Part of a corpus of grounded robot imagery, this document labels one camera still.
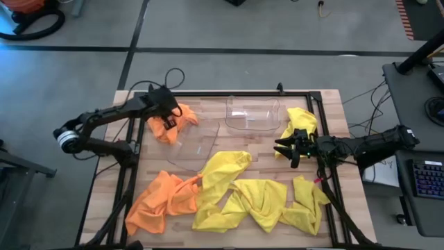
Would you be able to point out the gray metal stand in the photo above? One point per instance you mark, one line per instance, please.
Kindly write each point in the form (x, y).
(21, 166)

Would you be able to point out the small red tag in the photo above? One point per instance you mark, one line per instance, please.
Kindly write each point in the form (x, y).
(317, 180)

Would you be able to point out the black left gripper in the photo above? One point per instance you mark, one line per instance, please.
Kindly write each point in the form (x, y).
(163, 100)

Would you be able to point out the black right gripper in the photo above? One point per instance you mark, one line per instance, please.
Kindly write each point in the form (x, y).
(308, 147)

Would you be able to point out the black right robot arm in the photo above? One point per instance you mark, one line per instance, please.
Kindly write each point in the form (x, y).
(374, 142)

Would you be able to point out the backlit black keyboard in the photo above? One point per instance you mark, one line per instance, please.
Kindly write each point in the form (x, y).
(428, 178)

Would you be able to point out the black pole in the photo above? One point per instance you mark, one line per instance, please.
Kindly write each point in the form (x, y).
(419, 52)

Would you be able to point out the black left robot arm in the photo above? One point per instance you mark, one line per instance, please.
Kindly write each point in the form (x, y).
(104, 112)

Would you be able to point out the gray desk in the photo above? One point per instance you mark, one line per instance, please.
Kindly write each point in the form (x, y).
(423, 215)
(409, 104)

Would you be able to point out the black laptop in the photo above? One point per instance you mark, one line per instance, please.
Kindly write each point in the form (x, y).
(437, 77)

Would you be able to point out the orange vacuum cleaner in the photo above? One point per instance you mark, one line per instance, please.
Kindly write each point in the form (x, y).
(24, 4)

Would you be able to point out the black caster wheel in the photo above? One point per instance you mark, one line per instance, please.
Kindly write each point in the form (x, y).
(401, 219)

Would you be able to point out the round black device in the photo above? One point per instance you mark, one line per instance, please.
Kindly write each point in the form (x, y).
(435, 111)

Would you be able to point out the white paper sheet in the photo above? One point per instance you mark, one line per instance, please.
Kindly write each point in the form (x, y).
(381, 172)

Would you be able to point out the black floor object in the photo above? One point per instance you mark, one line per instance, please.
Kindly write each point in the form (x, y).
(236, 1)

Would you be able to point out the black frame clamp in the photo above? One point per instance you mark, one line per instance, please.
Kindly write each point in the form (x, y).
(280, 88)
(151, 87)

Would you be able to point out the black aluminium table frame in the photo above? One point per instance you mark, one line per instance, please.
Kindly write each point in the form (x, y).
(225, 93)

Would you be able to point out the clear plastic basket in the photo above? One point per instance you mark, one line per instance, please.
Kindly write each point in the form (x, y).
(253, 114)
(194, 149)

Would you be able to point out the orange microfiber towel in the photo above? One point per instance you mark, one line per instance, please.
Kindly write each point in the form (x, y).
(184, 196)
(163, 133)
(149, 208)

